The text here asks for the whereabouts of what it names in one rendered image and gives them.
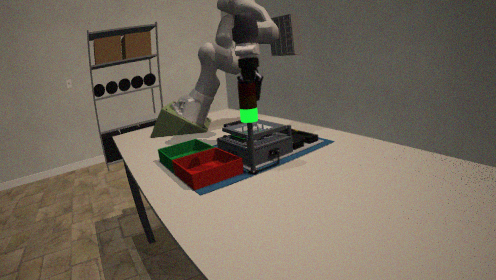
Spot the red open-top bin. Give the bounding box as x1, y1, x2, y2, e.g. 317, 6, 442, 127
172, 147, 244, 190

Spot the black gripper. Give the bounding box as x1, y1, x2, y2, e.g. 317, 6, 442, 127
237, 57, 263, 101

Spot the green bin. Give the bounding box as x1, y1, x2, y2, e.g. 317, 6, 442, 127
158, 139, 215, 173

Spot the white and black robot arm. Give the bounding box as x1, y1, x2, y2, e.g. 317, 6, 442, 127
171, 0, 279, 125

